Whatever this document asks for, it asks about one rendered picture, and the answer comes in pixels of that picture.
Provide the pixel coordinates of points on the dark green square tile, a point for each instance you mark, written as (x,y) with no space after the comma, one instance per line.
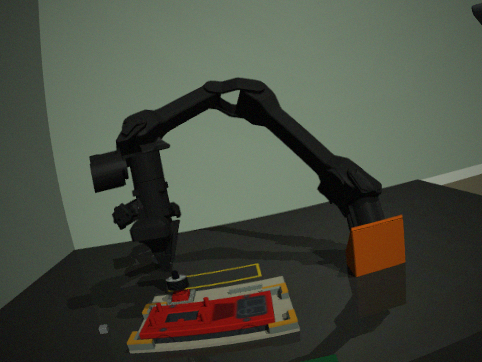
(330,358)

